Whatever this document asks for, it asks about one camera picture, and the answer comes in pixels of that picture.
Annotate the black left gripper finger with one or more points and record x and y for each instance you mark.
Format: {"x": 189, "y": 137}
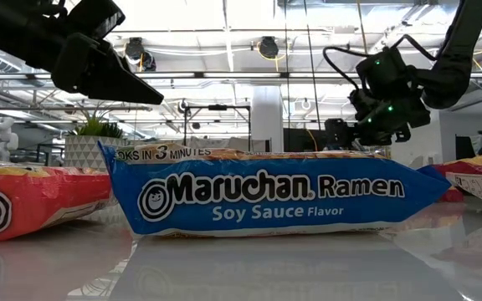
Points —
{"x": 128, "y": 88}

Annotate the orange Maruchan ramen pack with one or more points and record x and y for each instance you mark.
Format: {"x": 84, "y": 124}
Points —
{"x": 36, "y": 196}

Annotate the blue Maruchan ramen pack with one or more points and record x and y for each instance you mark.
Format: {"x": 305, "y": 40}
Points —
{"x": 266, "y": 196}

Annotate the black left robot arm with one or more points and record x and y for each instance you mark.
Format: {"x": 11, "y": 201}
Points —
{"x": 6, "y": 33}

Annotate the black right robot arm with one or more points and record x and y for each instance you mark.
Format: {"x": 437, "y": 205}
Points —
{"x": 458, "y": 50}

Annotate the green plant in white pot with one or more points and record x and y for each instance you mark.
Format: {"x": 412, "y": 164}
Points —
{"x": 86, "y": 150}

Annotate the black monitor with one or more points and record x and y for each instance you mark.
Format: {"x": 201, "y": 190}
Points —
{"x": 299, "y": 140}

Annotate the white robot figure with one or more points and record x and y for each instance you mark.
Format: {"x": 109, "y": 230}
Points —
{"x": 0, "y": 140}

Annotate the ceiling light strip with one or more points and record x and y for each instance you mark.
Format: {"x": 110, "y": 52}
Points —
{"x": 241, "y": 74}

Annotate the white square pillar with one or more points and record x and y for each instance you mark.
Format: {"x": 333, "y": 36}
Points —
{"x": 267, "y": 121}

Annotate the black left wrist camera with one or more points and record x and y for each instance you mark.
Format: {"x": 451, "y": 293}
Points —
{"x": 94, "y": 16}

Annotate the black frame stand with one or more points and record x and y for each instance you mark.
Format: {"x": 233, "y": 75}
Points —
{"x": 218, "y": 107}

